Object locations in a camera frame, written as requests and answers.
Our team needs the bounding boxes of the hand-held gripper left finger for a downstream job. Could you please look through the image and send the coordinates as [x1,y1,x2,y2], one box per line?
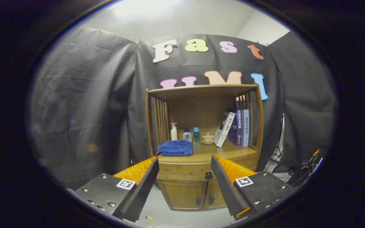
[66,155,160,223]

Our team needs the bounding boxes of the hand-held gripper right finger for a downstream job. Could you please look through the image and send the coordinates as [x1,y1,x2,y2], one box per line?
[210,155,297,221]

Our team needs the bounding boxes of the wooden drawer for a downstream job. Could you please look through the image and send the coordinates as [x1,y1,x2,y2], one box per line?
[157,154,261,182]

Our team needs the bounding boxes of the wooden cabinet door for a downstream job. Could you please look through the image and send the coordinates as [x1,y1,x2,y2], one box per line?
[203,180,228,209]
[158,180,208,211]

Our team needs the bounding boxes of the wooden countertop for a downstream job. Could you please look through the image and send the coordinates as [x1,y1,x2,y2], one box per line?
[156,139,259,164]

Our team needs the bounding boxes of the wooden cabinet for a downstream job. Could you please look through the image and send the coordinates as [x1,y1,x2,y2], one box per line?
[145,84,264,211]

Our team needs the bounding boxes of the dark navy book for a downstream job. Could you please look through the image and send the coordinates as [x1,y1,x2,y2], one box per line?
[228,111,238,145]

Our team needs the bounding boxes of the folded blue towel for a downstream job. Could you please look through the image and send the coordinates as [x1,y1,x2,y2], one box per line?
[157,140,193,157]

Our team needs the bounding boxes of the white book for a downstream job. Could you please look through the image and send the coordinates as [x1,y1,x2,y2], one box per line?
[214,111,235,147]

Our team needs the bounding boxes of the light blue book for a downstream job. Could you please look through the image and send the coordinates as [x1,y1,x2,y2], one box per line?
[243,110,250,147]

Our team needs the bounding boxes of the black tripod stand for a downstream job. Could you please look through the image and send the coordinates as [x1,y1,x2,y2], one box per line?
[265,114,285,173]

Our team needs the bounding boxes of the black device with orange part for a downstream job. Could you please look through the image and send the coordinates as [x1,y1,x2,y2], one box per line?
[289,149,324,187]

